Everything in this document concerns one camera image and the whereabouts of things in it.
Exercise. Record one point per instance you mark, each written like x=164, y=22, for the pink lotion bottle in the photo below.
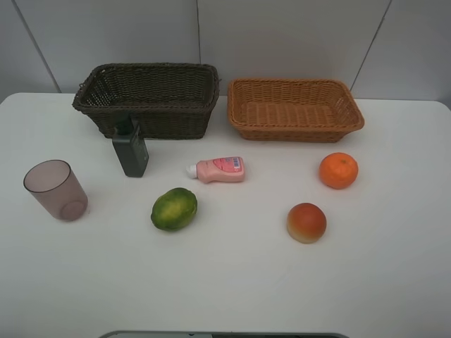
x=228, y=169

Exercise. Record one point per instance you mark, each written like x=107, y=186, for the green mango fruit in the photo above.
x=174, y=210

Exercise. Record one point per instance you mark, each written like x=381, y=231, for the red yellow peach fruit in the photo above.
x=306, y=223

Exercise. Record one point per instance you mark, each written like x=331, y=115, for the orange tangerine fruit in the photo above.
x=338, y=170

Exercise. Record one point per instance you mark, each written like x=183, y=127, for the translucent purple plastic cup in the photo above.
x=55, y=186

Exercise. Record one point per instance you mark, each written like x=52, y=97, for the light brown wicker basket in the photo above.
x=316, y=111

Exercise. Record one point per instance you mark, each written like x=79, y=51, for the dark brown wicker basket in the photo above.
x=168, y=100

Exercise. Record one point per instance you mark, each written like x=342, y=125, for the dark green rectangular bottle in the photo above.
x=130, y=146

